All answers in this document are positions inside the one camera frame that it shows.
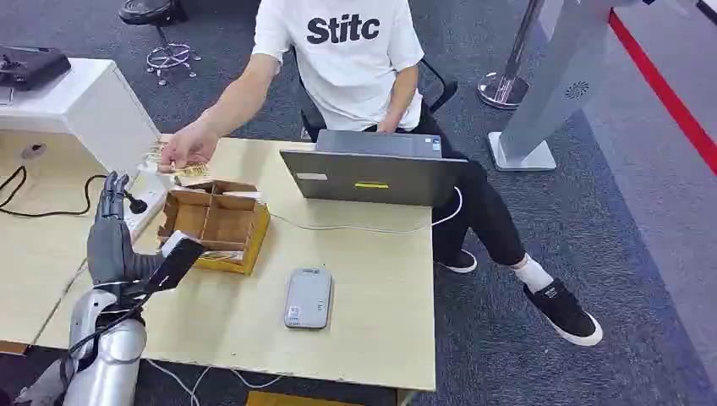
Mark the black device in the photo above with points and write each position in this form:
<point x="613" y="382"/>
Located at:
<point x="31" y="64"/>

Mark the grey laptop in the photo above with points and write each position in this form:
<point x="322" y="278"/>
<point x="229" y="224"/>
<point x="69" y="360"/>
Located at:
<point x="375" y="176"/>

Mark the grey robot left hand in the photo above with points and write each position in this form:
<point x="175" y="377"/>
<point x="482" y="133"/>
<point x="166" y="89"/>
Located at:
<point x="109" y="252"/>

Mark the white power strip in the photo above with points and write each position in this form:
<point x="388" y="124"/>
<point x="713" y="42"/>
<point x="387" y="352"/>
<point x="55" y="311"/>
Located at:
<point x="147" y="201"/>

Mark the grey kiosk stand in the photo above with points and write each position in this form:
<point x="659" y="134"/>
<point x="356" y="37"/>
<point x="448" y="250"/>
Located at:
<point x="560" y="78"/>

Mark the chrome stanchion post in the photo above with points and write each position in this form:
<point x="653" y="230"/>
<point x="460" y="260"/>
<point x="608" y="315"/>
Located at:
<point x="507" y="84"/>

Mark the person's left hand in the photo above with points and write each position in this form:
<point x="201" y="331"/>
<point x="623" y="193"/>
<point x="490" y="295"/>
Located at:
<point x="387" y="125"/>

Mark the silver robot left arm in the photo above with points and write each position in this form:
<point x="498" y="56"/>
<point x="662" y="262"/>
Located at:
<point x="115" y="358"/>

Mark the black round stool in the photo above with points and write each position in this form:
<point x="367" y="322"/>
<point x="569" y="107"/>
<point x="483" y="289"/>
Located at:
<point x="159" y="33"/>

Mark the person's right hand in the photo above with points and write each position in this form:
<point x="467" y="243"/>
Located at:
<point x="187" y="145"/>

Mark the black plug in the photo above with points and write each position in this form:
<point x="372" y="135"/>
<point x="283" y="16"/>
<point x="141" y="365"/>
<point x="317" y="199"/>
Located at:
<point x="136" y="205"/>

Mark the black office chair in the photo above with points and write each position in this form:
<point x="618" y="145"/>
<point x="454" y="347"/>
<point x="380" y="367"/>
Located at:
<point x="437" y="89"/>

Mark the person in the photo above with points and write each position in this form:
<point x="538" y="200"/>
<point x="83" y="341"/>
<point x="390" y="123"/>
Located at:
<point x="353" y="61"/>

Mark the printed cards in box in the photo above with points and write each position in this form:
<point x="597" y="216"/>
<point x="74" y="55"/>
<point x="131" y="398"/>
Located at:
<point x="221" y="256"/>

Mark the grey flat card reader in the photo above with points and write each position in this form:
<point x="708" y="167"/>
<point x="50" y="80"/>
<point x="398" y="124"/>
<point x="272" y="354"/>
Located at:
<point x="308" y="298"/>

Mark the yellow wooden box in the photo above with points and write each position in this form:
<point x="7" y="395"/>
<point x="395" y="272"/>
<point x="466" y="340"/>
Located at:
<point x="291" y="399"/>

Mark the white cabinet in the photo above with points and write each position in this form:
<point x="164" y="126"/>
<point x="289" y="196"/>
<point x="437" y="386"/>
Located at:
<point x="84" y="106"/>

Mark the white cards in box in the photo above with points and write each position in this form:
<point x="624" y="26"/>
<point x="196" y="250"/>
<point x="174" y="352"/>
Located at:
<point x="243" y="196"/>

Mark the wooden card box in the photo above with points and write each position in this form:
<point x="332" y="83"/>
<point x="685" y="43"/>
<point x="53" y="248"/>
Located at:
<point x="224" y="224"/>

